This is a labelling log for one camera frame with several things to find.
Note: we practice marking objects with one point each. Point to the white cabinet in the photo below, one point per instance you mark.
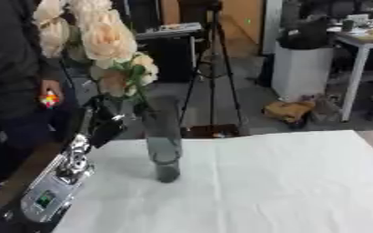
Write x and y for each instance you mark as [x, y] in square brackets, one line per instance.
[300, 71]

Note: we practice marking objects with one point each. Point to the white table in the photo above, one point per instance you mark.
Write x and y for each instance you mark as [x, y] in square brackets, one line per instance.
[360, 54]

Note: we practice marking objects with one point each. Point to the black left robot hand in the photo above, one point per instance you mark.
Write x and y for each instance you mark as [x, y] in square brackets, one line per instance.
[104, 120]

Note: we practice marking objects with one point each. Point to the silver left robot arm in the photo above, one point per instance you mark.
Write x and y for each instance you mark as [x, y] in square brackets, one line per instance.
[51, 188]

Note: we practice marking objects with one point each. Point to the cream rose bouquet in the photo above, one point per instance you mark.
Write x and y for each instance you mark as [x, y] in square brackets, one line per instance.
[106, 39]

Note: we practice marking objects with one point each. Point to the black bag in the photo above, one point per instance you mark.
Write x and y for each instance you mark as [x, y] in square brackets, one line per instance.
[305, 33]

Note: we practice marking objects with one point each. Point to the tan bag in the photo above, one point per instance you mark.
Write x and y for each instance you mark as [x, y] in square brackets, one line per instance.
[289, 110]

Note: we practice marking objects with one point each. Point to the colourful puzzle cube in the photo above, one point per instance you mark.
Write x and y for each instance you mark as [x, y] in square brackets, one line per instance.
[49, 99]

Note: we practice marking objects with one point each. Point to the black desk with items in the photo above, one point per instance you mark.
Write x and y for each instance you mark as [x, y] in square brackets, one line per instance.
[166, 45]

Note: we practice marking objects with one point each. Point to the person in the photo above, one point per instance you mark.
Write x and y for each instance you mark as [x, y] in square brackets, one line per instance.
[9, 75]

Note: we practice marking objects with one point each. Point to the person's hand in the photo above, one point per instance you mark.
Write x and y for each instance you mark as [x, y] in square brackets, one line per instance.
[51, 89]

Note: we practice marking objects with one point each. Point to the tall grey glass vase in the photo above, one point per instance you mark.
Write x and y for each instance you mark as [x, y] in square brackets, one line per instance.
[164, 142]

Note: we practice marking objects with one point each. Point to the black camera tripod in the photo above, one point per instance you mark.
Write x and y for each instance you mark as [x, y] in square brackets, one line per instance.
[213, 72]

